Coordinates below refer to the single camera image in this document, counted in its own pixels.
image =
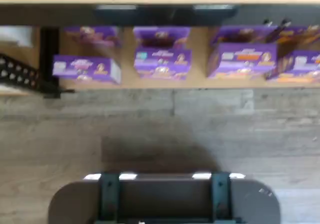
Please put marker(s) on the wooden shelf board under purple boxes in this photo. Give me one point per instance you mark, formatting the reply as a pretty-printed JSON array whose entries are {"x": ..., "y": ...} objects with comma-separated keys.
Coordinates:
[{"x": 200, "y": 83}]

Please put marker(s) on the black perforated diagonal brace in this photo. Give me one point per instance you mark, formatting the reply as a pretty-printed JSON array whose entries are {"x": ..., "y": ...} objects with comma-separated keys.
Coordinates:
[{"x": 17, "y": 70}]

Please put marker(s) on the wooden shelf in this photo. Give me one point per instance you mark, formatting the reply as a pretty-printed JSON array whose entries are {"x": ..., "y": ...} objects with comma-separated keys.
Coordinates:
[{"x": 50, "y": 14}]

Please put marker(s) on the black shelf upright post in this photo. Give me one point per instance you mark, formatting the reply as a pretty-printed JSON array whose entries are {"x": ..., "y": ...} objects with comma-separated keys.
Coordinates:
[{"x": 49, "y": 59}]

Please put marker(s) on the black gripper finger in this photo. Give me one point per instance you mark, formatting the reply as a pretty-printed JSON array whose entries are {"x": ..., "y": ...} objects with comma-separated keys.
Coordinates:
[
  {"x": 108, "y": 199},
  {"x": 220, "y": 199}
]

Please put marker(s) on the purple snack box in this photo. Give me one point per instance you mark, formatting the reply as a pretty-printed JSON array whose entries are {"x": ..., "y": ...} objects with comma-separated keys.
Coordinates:
[
  {"x": 242, "y": 60},
  {"x": 245, "y": 34},
  {"x": 161, "y": 35},
  {"x": 162, "y": 64},
  {"x": 85, "y": 68},
  {"x": 297, "y": 67},
  {"x": 300, "y": 35},
  {"x": 92, "y": 35}
]

